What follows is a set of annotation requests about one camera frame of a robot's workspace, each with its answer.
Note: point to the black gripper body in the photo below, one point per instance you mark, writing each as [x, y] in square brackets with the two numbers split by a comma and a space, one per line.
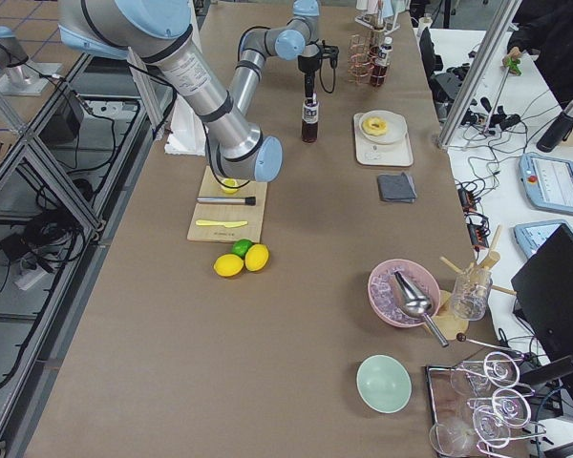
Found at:
[307, 65]

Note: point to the tea bottle white cap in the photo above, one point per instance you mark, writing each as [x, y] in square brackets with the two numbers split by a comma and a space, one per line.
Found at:
[310, 118]

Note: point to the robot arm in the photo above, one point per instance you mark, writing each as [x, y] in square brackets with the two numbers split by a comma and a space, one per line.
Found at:
[161, 34]

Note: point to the tea bottle front right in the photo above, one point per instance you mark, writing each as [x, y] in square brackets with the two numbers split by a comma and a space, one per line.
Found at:
[381, 62]

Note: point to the cream rabbit tray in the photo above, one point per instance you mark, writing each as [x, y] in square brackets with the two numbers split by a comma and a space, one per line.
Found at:
[398, 154]

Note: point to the glazed donut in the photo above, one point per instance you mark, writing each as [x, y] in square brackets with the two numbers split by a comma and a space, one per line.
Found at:
[375, 126]

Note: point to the white round plate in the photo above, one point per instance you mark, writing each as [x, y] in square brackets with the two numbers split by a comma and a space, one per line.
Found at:
[397, 127]

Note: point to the half lemon slice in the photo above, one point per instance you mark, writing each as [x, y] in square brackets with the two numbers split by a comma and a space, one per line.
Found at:
[229, 186]

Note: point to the steel muddler black tip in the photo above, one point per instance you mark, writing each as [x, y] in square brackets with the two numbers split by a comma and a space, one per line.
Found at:
[246, 201]

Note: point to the grey folded cloth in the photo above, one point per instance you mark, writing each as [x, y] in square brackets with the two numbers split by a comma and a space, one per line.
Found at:
[396, 188]

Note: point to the green lime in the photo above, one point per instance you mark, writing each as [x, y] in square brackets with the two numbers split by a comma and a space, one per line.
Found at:
[241, 247]

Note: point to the yellow plastic knife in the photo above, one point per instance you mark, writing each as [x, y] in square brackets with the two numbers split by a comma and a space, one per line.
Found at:
[219, 223]

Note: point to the yellow lemon far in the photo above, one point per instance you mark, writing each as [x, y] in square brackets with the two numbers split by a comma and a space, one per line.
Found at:
[256, 257]

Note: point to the yellow lemon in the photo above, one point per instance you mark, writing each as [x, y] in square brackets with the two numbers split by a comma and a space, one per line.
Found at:
[256, 257]
[228, 265]

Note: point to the yellow lemon near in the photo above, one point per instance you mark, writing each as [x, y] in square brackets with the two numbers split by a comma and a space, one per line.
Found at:
[228, 265]

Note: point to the pink ice bowl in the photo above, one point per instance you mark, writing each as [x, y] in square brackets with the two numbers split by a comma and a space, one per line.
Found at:
[381, 294]

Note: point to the steel ice scoop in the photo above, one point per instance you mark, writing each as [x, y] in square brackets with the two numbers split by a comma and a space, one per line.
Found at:
[417, 304]

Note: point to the clear glass mug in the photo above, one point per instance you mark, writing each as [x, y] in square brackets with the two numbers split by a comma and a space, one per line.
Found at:
[469, 299]

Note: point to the black thermos bottle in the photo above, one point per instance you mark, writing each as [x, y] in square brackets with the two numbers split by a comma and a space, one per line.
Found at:
[558, 131]

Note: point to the teach pendant tablet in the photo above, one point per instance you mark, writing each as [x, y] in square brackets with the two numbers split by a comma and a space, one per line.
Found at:
[548, 182]
[531, 236]

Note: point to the person in black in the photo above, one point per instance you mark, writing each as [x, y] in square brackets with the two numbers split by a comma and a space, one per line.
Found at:
[552, 36]

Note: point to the wooden cup stand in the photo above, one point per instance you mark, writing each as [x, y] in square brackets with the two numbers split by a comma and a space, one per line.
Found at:
[490, 260]

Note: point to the mint green bowl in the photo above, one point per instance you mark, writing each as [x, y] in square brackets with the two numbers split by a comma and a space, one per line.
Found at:
[383, 384]

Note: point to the black monitor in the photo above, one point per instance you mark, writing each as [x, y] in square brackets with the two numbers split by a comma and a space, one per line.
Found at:
[544, 287]

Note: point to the copper wire bottle rack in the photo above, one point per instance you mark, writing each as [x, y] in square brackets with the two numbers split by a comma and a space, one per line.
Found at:
[362, 52]

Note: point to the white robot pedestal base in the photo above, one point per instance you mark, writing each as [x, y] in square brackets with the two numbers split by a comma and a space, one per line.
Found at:
[187, 135]

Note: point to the aluminium frame post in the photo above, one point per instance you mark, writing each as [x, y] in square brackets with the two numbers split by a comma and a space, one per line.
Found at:
[488, 46]

